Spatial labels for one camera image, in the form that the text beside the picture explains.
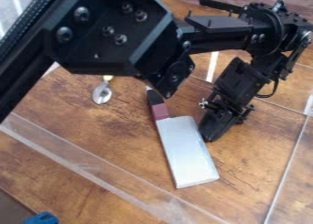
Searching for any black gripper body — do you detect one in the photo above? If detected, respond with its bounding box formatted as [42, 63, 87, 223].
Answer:
[200, 57, 271, 123]

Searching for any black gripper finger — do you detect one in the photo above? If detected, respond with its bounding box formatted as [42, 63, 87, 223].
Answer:
[198, 109, 231, 141]
[203, 110, 248, 144]

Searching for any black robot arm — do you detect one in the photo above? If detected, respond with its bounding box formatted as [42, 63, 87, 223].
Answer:
[0, 0, 313, 142]

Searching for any black strip on table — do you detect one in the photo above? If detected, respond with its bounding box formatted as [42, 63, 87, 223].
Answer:
[198, 0, 243, 14]

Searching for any blue object at bottom edge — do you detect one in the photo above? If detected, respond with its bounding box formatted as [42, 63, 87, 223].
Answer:
[21, 212, 58, 224]

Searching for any spoon with yellow handle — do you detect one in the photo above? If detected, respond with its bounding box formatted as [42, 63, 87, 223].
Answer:
[92, 75, 113, 105]

